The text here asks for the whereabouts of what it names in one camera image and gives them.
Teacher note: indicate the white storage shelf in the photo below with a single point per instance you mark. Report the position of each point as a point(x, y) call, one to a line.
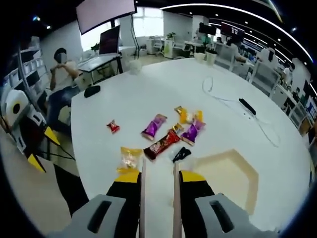
point(33, 64)

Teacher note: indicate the purple food packet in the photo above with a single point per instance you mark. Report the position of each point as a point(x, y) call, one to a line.
point(153, 127)
point(193, 132)

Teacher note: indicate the cream hexagonal container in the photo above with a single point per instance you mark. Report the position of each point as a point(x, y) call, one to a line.
point(227, 178)

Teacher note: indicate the small red food candy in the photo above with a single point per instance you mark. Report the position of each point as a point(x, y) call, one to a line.
point(113, 127)

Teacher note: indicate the small side desk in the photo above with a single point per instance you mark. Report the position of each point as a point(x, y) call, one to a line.
point(99, 60)

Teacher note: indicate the tall lidded drink cup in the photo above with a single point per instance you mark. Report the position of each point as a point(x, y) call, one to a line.
point(211, 58)

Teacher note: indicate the dark red food bar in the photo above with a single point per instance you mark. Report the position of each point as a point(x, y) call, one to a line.
point(161, 145)

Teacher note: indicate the gold food packet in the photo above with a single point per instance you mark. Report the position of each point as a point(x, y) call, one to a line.
point(178, 110)
point(176, 127)

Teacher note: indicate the patterned white paper cup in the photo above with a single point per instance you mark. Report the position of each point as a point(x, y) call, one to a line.
point(135, 67)

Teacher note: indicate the large display screen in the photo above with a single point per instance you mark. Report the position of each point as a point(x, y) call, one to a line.
point(104, 12)

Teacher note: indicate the plain white cup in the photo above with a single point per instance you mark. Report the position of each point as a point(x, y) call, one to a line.
point(199, 57)

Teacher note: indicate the yellow food packet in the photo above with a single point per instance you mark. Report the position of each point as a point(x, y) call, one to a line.
point(128, 160)
point(189, 117)

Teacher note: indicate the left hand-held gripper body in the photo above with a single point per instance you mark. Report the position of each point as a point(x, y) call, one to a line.
point(17, 95)

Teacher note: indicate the small black food snack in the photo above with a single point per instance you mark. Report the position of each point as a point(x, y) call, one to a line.
point(180, 153)

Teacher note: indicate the potted plant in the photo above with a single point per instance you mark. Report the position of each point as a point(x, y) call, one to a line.
point(171, 36)

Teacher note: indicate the black slim device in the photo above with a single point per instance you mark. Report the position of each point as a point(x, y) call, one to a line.
point(247, 106)

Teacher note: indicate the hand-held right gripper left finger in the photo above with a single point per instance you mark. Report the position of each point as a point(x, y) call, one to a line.
point(123, 208)

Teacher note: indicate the dark computer monitor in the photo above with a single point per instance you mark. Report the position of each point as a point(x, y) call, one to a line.
point(110, 39)

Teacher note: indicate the red wall screen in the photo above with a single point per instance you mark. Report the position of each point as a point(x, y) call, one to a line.
point(232, 29)

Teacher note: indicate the black monitor on tripod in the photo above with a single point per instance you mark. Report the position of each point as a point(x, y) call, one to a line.
point(208, 27)

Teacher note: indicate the black oval pouch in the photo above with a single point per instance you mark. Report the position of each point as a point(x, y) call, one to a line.
point(92, 91)

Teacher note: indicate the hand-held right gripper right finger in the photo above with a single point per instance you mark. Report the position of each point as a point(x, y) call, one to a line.
point(195, 205)

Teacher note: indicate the white office chair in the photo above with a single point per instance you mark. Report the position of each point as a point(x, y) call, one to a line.
point(265, 79)

